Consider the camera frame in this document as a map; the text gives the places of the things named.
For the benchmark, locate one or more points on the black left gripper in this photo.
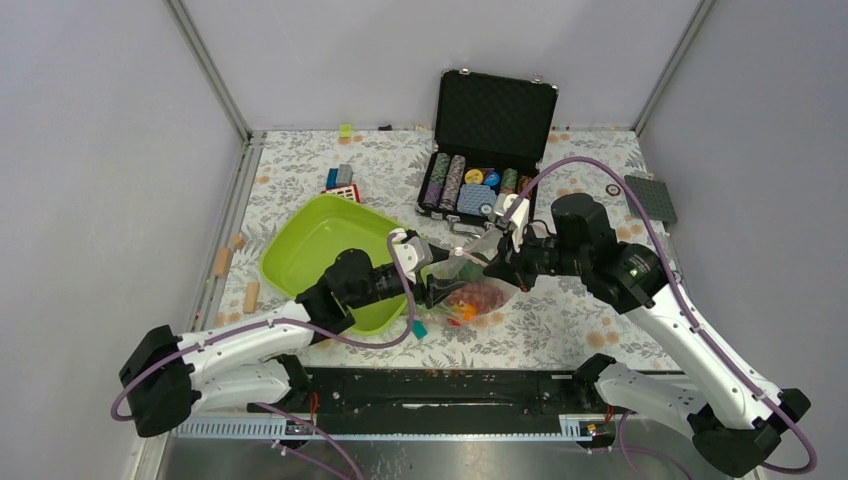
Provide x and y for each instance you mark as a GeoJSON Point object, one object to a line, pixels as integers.
{"type": "Point", "coordinates": [435, 290]}

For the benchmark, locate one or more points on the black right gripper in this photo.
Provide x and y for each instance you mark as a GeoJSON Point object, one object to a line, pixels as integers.
{"type": "Point", "coordinates": [510, 262]}

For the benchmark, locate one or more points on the dark green avocado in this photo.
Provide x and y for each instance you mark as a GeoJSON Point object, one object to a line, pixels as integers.
{"type": "Point", "coordinates": [472, 273]}

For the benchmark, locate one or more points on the red grape bunch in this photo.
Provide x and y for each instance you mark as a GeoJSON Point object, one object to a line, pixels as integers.
{"type": "Point", "coordinates": [485, 297]}

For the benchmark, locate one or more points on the clear pink zip top bag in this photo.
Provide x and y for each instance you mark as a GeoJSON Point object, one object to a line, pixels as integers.
{"type": "Point", "coordinates": [482, 250]}

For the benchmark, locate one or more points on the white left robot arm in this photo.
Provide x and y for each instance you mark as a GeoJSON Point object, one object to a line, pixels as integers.
{"type": "Point", "coordinates": [170, 376]}

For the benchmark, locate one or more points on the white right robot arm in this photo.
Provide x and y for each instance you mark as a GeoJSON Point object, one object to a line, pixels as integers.
{"type": "Point", "coordinates": [733, 415]}

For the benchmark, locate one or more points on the green plastic food tray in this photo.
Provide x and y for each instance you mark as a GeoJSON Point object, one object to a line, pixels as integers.
{"type": "Point", "coordinates": [312, 238]}

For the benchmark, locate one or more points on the teal small block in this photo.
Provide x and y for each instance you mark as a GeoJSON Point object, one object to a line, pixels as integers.
{"type": "Point", "coordinates": [419, 330]}

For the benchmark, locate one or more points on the grey lego baseplate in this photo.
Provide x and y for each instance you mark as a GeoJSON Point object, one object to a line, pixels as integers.
{"type": "Point", "coordinates": [654, 197]}

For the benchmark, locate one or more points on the floral patterned table mat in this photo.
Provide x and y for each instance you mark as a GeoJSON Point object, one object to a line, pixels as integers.
{"type": "Point", "coordinates": [556, 326]}

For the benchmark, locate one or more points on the red white toy block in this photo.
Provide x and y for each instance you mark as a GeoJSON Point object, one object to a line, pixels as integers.
{"type": "Point", "coordinates": [349, 192]}

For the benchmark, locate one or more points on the grey toy block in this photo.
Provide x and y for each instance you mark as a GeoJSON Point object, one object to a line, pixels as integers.
{"type": "Point", "coordinates": [344, 175]}

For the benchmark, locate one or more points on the black poker chip case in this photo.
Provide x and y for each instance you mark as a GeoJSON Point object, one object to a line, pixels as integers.
{"type": "Point", "coordinates": [490, 136]}

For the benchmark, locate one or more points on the blue toy block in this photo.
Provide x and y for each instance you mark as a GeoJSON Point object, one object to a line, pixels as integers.
{"type": "Point", "coordinates": [331, 181]}

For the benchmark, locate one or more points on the short wooden block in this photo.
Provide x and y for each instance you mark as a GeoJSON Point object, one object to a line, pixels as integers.
{"type": "Point", "coordinates": [250, 301]}

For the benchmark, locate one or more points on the small wooden cube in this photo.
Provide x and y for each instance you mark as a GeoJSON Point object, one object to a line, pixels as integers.
{"type": "Point", "coordinates": [237, 242]}

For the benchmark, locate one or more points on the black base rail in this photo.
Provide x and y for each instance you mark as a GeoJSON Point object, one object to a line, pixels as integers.
{"type": "Point", "coordinates": [440, 402]}

